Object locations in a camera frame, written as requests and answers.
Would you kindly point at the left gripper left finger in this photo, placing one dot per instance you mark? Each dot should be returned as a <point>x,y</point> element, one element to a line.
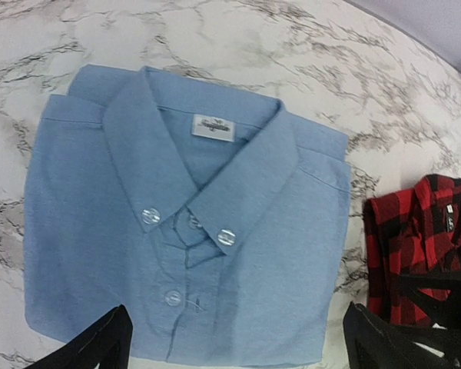
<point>104,344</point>

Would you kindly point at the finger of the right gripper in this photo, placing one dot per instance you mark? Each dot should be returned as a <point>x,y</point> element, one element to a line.
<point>438,294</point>

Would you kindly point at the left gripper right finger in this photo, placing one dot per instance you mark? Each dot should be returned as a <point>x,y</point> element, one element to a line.
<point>373,343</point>

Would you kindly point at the red black plaid shirt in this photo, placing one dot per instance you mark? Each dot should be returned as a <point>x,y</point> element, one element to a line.
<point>413,231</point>

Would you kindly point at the light blue long sleeve shirt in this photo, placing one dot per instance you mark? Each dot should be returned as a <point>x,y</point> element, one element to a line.
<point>214,215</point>

